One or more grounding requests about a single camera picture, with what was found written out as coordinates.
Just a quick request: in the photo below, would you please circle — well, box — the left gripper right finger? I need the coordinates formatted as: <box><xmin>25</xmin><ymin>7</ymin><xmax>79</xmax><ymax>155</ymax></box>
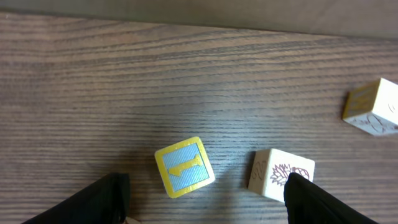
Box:
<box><xmin>284</xmin><ymin>172</ymin><xmax>377</xmax><ymax>224</ymax></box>

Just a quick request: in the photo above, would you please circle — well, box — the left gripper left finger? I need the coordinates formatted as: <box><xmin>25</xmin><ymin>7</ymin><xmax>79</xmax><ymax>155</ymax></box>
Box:
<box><xmin>23</xmin><ymin>172</ymin><xmax>131</xmax><ymax>224</ymax></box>

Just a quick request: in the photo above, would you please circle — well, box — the yellow top block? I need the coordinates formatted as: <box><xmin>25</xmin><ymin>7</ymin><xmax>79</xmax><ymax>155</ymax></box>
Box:
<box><xmin>154</xmin><ymin>136</ymin><xmax>215</xmax><ymax>198</ymax></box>

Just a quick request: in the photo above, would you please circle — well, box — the green letter block upper left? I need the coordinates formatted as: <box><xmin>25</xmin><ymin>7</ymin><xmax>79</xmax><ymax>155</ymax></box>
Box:
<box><xmin>248</xmin><ymin>149</ymin><xmax>315</xmax><ymax>202</ymax></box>

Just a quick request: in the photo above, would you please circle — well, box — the white block top centre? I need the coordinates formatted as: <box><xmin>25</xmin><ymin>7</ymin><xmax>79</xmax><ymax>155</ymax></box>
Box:
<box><xmin>342</xmin><ymin>78</ymin><xmax>397</xmax><ymax>136</ymax></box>

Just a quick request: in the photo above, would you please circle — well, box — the cardboard back wall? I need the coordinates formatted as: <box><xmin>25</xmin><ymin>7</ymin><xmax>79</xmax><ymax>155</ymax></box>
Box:
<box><xmin>1</xmin><ymin>0</ymin><xmax>397</xmax><ymax>39</ymax></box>

